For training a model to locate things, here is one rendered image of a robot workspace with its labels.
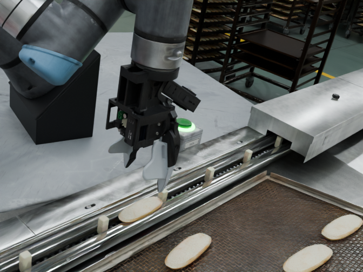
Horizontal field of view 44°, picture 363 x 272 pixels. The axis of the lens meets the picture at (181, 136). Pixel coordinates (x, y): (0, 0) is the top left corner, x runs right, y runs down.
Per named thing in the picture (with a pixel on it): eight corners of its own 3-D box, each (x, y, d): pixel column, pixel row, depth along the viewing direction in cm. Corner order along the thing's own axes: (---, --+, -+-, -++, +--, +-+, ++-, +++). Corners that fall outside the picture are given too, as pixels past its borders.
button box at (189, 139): (175, 154, 113) (183, 114, 107) (198, 169, 108) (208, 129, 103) (151, 163, 107) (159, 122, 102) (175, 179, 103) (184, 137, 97)
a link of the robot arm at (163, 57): (160, 25, 69) (200, 42, 64) (156, 53, 71) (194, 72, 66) (122, 28, 64) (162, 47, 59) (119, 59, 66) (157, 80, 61)
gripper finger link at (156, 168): (138, 201, 71) (132, 144, 69) (164, 189, 75) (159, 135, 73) (151, 205, 69) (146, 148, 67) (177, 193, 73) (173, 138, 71)
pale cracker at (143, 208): (152, 195, 85) (153, 190, 85) (167, 205, 83) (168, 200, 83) (112, 215, 78) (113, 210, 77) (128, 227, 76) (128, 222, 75)
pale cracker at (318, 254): (317, 242, 70) (318, 236, 70) (338, 255, 68) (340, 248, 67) (275, 266, 64) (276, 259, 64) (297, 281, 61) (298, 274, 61)
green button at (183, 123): (181, 122, 105) (183, 116, 105) (194, 129, 103) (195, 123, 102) (169, 126, 103) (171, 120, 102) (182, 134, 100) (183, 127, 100)
